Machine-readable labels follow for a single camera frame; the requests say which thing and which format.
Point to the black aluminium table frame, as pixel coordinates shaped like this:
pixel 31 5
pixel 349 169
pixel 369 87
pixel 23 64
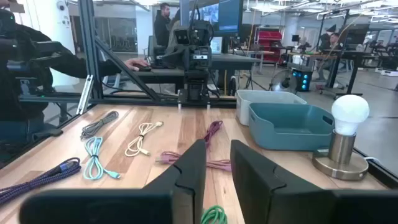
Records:
pixel 90 46

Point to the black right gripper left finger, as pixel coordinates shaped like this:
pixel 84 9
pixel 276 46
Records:
pixel 174 202

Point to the floor fan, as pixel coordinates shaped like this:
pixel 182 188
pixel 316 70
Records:
pixel 281 82

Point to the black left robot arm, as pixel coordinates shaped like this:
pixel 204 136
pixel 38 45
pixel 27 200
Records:
pixel 196 84

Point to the large computer monitor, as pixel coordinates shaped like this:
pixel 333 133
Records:
pixel 230 15

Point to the black standing desk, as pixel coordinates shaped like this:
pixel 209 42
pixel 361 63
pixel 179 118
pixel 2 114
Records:
pixel 353 71

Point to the red storage shelf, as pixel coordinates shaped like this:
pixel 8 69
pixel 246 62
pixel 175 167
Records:
pixel 270 39

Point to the person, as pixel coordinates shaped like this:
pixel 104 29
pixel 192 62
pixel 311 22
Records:
pixel 334 40
pixel 25 40
pixel 161 28

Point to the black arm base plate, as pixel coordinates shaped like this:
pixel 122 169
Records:
pixel 183 99

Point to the dark office desk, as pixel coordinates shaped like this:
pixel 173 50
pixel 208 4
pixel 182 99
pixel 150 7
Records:
pixel 236 62

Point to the black computer mouse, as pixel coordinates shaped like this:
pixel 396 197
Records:
pixel 143 68

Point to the teal plastic bin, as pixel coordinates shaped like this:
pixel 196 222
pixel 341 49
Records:
pixel 280 140

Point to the computer tower with lights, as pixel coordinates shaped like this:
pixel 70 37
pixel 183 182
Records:
pixel 303 81

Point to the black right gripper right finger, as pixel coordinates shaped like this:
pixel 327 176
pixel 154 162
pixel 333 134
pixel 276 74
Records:
pixel 295 202

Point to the laptop with white screen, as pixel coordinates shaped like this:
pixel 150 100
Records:
pixel 216 45

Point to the white plastic bin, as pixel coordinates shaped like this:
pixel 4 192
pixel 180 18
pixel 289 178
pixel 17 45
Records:
pixel 248 105

